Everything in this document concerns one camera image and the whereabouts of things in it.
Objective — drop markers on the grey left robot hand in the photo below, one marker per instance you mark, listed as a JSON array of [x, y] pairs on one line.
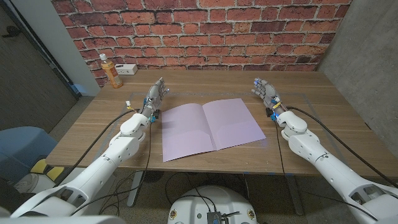
[[153, 96]]

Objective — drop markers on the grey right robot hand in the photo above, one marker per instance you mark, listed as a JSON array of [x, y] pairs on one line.
[[268, 91]]

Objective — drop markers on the pink paper file folder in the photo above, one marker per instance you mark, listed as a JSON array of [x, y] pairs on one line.
[[205, 127]]

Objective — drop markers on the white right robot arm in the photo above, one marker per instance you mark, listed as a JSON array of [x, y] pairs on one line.
[[326, 161]]

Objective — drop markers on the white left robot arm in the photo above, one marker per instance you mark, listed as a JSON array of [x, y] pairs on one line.
[[102, 161]]

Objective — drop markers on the orange drink bottle white cap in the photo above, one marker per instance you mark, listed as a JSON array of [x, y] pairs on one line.
[[112, 73]]

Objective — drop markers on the white power strip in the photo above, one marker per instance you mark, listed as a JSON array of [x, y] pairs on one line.
[[126, 69]]

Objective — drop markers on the grey tape outline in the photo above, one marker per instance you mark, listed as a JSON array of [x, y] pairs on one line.
[[314, 107]]

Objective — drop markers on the brick print backdrop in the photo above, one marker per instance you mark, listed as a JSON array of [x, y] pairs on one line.
[[202, 34]]

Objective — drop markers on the grey metal table leg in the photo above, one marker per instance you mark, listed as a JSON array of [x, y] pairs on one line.
[[135, 189], [295, 196]]

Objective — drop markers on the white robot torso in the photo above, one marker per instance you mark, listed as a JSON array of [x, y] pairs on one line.
[[211, 202]]

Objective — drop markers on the yellow object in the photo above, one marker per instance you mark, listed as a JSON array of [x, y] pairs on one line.
[[54, 172]]

